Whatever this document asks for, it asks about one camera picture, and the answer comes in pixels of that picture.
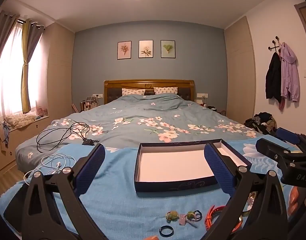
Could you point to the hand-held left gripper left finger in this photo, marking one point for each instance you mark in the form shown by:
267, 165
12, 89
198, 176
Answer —
91, 165

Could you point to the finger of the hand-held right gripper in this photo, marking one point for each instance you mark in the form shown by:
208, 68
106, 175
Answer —
288, 133
268, 146

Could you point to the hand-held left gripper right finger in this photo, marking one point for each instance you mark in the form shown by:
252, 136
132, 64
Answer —
218, 165

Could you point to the dark blue cardboard box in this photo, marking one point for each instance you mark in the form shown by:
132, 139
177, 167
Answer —
168, 165

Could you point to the orange smart watch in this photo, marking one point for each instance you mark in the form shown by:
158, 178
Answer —
210, 217

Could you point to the person's right hand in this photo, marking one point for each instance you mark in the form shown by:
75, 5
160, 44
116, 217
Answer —
292, 202

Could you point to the pile of dark clothes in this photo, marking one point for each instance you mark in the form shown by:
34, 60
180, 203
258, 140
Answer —
262, 123

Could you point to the mauve scarf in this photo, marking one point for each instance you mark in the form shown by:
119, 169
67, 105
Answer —
281, 104

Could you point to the blue flower print blanket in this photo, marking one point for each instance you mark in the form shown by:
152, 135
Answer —
118, 192

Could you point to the black jacket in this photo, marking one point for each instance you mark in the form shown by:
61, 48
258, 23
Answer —
273, 80

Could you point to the purple jacket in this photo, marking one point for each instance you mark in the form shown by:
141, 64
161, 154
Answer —
289, 75

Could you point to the group of cosmetics bottles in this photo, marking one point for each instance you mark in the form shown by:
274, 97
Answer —
89, 104

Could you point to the nightstand with small items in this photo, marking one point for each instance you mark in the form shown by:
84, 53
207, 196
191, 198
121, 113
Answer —
205, 105

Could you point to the beige window bench cabinet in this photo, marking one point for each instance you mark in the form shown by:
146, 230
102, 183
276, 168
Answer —
22, 137

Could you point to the small pink fan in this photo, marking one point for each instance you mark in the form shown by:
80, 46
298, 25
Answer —
40, 110

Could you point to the teal blossom print duvet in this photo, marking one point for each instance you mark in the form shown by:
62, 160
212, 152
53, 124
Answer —
143, 105

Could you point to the patterned white pillow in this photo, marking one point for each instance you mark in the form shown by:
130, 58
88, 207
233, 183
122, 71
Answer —
165, 90
133, 91

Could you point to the cream quilt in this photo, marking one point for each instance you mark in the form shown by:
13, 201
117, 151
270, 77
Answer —
19, 120

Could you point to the blue cloth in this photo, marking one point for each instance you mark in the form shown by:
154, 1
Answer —
5, 135

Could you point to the wooden bed headboard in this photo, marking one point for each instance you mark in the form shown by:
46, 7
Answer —
149, 83

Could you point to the brown door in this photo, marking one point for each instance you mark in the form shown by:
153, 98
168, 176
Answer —
305, 22

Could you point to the white sheer curtain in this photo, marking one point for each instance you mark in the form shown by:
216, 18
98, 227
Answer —
10, 80

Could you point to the pink flower framed picture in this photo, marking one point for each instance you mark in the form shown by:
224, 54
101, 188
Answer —
124, 50

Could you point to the green leaf framed picture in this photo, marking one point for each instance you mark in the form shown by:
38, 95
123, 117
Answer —
168, 49

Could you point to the white flower framed picture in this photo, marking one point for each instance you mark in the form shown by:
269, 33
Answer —
146, 49

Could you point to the white wall socket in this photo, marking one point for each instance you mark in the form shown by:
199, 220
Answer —
98, 95
202, 95

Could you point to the black wall coat rack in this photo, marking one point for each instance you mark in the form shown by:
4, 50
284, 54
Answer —
276, 45

